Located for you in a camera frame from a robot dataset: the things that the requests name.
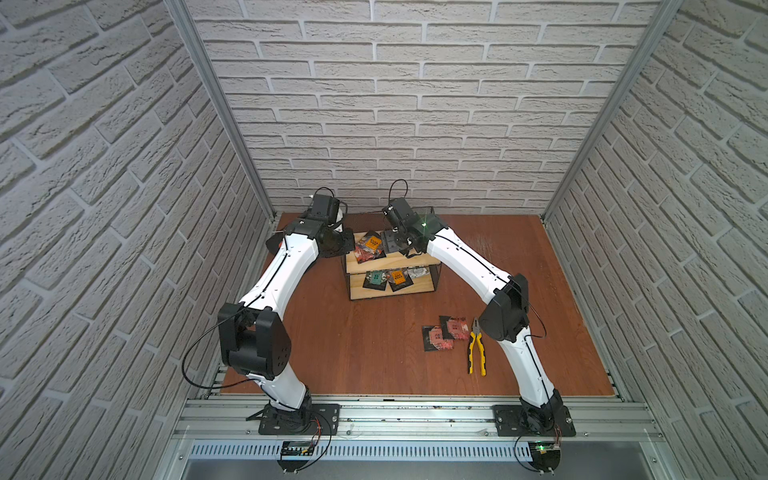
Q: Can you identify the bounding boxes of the orange label tea bag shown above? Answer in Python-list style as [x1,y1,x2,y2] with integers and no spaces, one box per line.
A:
[357,231,384,256]

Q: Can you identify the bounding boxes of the orange tea bag shelf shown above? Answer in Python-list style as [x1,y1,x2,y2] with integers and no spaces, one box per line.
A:
[387,269,413,292]

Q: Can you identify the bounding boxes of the red tea bag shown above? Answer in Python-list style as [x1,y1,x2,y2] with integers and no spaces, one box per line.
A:
[422,326,454,352]
[439,316,471,341]
[354,245,378,264]

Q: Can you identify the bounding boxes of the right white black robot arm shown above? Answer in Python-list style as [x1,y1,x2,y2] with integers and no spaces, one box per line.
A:
[383,197,563,432]

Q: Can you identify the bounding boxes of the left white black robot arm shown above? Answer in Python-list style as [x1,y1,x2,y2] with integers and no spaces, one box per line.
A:
[217,193,354,412]

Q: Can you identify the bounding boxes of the silver tea bag lower shelf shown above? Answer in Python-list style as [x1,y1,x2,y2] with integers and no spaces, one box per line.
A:
[407,266,430,278]

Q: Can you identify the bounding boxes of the green label tea bag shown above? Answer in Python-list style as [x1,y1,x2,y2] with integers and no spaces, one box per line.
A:
[363,270,388,291]

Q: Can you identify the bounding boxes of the black plastic tool case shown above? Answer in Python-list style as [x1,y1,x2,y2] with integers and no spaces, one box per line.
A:
[265,214,308,256]

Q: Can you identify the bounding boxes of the yellow black combination pliers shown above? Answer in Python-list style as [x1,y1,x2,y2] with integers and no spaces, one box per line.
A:
[467,318,487,377]

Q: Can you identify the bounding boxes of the left controller board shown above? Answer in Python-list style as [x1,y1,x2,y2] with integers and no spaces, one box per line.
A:
[277,440,321,473]

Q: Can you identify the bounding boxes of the controller board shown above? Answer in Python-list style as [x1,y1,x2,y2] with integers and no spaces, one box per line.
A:
[277,440,321,473]
[529,442,562,474]

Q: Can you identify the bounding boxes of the right controller board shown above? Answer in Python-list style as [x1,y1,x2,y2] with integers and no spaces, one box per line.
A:
[529,442,562,474]

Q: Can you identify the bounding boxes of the black wire wooden shelf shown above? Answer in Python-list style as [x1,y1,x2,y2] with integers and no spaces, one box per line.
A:
[342,213,442,301]

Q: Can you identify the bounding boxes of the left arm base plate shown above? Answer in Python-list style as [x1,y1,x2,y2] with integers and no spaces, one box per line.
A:
[258,403,341,436]

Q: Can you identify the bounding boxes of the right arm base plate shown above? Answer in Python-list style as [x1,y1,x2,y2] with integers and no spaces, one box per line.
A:
[491,405,576,438]

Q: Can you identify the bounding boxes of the aluminium front rail frame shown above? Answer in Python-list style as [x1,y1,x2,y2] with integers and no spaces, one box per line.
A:
[154,395,682,479]

